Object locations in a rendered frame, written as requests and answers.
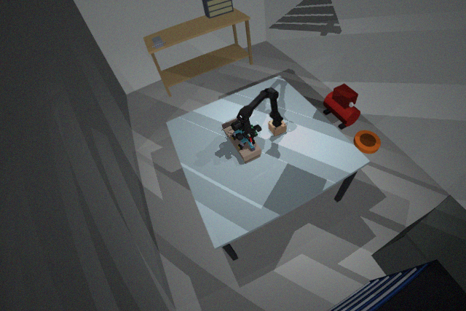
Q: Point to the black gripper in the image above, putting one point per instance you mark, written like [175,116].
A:
[247,130]

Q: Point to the tan wooden ramp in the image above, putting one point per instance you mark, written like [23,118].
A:
[247,153]

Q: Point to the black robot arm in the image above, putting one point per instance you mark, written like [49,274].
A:
[246,111]

